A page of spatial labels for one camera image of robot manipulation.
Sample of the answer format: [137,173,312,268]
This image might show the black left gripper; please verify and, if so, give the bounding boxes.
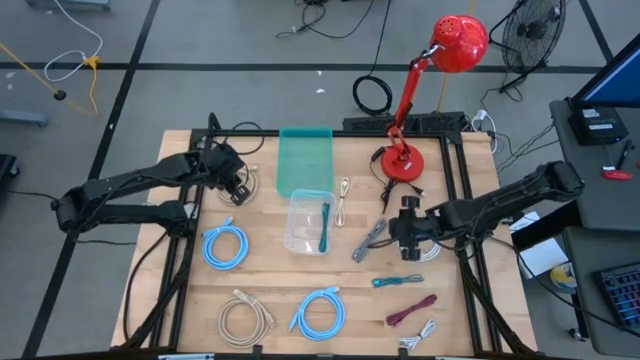
[199,142,254,207]

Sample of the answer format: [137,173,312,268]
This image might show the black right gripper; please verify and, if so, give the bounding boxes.
[388,195,437,263]

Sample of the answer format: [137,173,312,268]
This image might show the pale ethernet cable coil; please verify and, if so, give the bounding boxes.
[215,164,260,207]

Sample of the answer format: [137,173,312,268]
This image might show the white cable coil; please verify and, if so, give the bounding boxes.
[397,239,444,264]

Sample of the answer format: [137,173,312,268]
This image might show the grey braided USB cable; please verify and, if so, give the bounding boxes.
[351,218,389,264]

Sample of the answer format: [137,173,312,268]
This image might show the teal striped braided USB cable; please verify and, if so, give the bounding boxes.
[371,273,426,289]

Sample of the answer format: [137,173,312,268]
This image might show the light blue ethernet cable coil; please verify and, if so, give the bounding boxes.
[288,286,347,342]
[201,217,250,271]

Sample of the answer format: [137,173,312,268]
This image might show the small beige USB cable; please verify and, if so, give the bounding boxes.
[333,176,351,228]

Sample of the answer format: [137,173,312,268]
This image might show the maroon braided USB cable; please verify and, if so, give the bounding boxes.
[385,293,439,328]

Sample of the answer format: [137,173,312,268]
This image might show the dark teal braided USB cable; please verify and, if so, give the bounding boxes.
[318,201,332,254]

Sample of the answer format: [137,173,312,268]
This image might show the small white USB cable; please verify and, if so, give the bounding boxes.
[398,318,438,351]

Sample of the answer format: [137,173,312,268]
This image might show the beige ethernet cable coil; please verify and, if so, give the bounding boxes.
[217,288,276,350]

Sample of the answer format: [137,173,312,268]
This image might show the teal translucent plastic bin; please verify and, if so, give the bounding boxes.
[276,125,335,197]

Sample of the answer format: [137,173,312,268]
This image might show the clear plastic container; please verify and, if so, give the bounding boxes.
[283,188,336,256]

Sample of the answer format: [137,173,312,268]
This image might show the black perforated metal box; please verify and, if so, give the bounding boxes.
[342,111,467,133]

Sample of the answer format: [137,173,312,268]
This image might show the white paper sheet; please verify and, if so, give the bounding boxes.
[509,212,571,279]

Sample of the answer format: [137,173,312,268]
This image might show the grey desk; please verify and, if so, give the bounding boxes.
[548,98,640,231]
[562,225,640,359]

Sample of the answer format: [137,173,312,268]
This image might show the red desk lamp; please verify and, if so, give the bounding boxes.
[380,13,490,184]

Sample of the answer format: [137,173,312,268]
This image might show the black mini computer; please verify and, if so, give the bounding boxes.
[568,105,630,146]

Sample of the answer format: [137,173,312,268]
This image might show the black backlit keyboard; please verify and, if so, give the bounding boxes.
[593,260,640,331]

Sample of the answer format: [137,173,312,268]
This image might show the black floor fan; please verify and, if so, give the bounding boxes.
[488,0,569,94]

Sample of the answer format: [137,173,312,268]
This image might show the black computer monitor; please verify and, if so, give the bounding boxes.
[569,32,640,110]

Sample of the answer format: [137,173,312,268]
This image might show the black lamp power cord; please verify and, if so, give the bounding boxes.
[370,145,426,215]

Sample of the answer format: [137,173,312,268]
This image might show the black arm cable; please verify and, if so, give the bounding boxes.
[219,121,266,157]

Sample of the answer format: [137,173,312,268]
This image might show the black aluminium table frame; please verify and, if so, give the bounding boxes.
[122,112,539,357]

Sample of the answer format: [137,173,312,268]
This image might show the white power adapter cable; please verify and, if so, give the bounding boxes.
[472,109,500,155]

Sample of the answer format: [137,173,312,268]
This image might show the black coiled floor cable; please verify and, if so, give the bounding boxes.
[352,0,395,117]

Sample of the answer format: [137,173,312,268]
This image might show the black loose floor cable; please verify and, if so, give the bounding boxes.
[275,0,379,40]

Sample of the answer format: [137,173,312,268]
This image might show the yellow floor cable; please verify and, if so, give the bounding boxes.
[0,42,101,117]

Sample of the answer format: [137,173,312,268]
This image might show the white floor cable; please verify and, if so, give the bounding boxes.
[43,0,105,83]

